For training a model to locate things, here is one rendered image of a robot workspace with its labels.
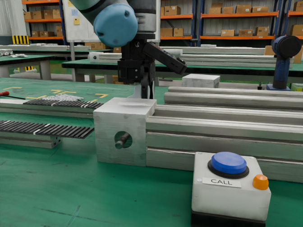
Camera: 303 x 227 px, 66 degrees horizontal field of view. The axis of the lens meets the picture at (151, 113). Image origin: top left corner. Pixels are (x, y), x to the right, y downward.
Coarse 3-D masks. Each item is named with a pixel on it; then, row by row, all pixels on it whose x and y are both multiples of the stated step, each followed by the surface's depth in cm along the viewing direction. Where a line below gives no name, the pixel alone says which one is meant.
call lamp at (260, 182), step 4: (256, 176) 24; (260, 176) 24; (264, 176) 24; (256, 180) 24; (260, 180) 24; (264, 180) 24; (252, 184) 25; (256, 184) 24; (260, 184) 24; (264, 184) 24; (268, 184) 24; (260, 188) 24; (264, 188) 24
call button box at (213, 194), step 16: (208, 160) 30; (256, 160) 30; (208, 176) 26; (224, 176) 26; (240, 176) 26; (208, 192) 25; (224, 192) 25; (240, 192) 24; (256, 192) 24; (192, 208) 26; (208, 208) 26; (224, 208) 25; (240, 208) 25; (256, 208) 24; (192, 224) 27; (208, 224) 26; (224, 224) 26; (240, 224) 25; (256, 224) 25
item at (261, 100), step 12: (168, 96) 55; (180, 96) 54; (192, 96) 54; (204, 96) 53; (216, 96) 53; (228, 96) 53; (240, 96) 53; (252, 96) 53; (264, 96) 53; (276, 96) 57; (288, 96) 56; (300, 96) 56; (228, 108) 53; (240, 108) 52; (252, 108) 52; (264, 108) 52; (276, 108) 52; (288, 108) 51; (300, 108) 51
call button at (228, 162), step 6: (216, 156) 28; (222, 156) 28; (228, 156) 28; (234, 156) 28; (240, 156) 28; (216, 162) 27; (222, 162) 27; (228, 162) 27; (234, 162) 27; (240, 162) 27; (246, 162) 27; (216, 168) 27; (222, 168) 26; (228, 168) 26; (234, 168) 26; (240, 168) 26
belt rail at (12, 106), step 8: (0, 104) 69; (8, 104) 69; (16, 104) 68; (24, 104) 67; (8, 112) 69; (16, 112) 69; (24, 112) 68; (32, 112) 68; (40, 112) 67; (48, 112) 66; (56, 112) 66; (64, 112) 66; (72, 112) 66; (80, 112) 65; (88, 112) 65
